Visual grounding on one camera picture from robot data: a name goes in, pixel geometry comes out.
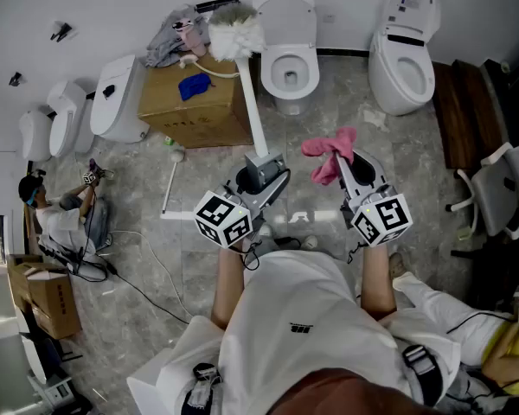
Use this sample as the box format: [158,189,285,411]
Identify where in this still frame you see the white smart toilet black panel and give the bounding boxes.
[368,0,442,117]

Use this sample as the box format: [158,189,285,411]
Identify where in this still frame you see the large brown cardboard box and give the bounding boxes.
[137,52,254,150]

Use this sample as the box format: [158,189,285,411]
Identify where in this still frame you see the person's left forearm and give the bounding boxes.
[210,239,247,330]

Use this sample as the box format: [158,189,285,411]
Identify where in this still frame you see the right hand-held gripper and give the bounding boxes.
[333,148,413,248]

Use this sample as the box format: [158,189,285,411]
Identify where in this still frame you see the white floor cable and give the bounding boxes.
[110,230,189,313]

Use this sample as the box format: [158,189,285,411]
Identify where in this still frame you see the printed brown cardboard box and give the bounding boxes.
[25,267,83,341]

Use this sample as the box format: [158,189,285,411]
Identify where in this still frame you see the black tray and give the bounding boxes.
[195,0,241,15]

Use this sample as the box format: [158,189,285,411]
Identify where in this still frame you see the person's right forearm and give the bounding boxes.
[360,242,398,322]

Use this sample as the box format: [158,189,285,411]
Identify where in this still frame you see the black floor cable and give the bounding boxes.
[75,268,190,326]

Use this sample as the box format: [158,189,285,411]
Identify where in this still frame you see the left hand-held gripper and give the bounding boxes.
[193,150,292,249]

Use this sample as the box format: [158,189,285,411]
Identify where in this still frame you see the white toilet brush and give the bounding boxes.
[207,2,270,157]

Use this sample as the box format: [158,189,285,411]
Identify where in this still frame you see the blue cloth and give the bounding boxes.
[177,73,213,102]

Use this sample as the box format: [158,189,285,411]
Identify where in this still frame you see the pink cup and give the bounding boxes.
[172,15,208,58]

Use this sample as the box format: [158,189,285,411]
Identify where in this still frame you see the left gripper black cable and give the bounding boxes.
[240,239,261,271]

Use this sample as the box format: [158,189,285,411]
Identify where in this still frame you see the small brush cream handle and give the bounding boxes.
[179,54,241,80]

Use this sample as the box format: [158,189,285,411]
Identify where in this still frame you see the pink cloth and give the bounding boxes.
[301,126,358,186]

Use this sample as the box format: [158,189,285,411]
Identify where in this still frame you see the plain brown cardboard box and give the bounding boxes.
[6,252,44,315]

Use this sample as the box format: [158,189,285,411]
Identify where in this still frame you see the brown wooden bench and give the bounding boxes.
[432,58,507,170]

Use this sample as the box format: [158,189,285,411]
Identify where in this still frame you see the grey clothing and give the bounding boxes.
[145,9,211,68]

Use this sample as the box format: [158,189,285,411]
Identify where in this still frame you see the black harness strap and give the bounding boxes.
[180,362,223,415]
[401,343,445,407]

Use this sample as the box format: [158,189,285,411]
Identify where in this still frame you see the open round-lid white toilet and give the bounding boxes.
[252,0,321,117]

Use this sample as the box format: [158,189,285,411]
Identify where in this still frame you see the grey office chair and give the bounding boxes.
[445,136,519,241]

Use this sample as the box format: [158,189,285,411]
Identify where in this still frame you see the large closed white toilet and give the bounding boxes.
[89,54,151,144]

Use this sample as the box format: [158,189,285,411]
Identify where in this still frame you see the person's white t-shirt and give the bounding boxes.
[155,248,462,415]

